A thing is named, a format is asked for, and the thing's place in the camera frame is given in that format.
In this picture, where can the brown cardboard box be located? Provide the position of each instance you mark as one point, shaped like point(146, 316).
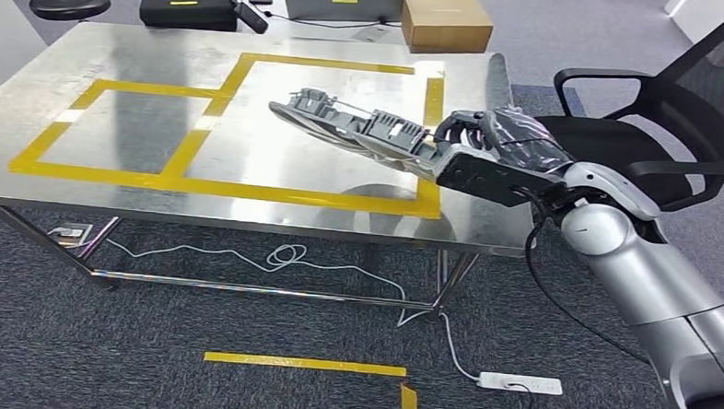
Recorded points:
point(446, 23)

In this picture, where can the grey case with yellow mark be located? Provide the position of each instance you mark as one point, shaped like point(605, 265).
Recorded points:
point(346, 1)

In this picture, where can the yellow floor tape marking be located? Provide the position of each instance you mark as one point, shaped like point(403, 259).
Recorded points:
point(306, 364)

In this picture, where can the black case with yellow mark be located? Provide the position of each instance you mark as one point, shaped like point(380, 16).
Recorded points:
point(187, 6)

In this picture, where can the grey floor socket box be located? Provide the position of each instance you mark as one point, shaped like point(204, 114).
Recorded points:
point(69, 233)

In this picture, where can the grey plastic wheel hubcap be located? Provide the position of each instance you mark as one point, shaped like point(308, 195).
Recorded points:
point(365, 133)

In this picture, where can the black round stool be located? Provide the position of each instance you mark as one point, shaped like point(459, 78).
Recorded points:
point(70, 2)

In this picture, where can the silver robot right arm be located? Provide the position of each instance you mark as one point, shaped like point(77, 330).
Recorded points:
point(640, 276)

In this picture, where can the steel workbench table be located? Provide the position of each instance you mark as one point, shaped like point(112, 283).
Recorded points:
point(70, 44)

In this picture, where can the white power strip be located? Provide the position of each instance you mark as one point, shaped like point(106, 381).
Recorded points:
point(522, 383)

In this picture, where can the white cabinet panel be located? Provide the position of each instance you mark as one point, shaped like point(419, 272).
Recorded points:
point(2, 41)

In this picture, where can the black office chair with armrests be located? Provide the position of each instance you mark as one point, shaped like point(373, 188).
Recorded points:
point(591, 140)

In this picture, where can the white desk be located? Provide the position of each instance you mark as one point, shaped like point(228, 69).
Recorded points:
point(296, 30)

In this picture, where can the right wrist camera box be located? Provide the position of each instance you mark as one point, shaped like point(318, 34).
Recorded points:
point(485, 178)

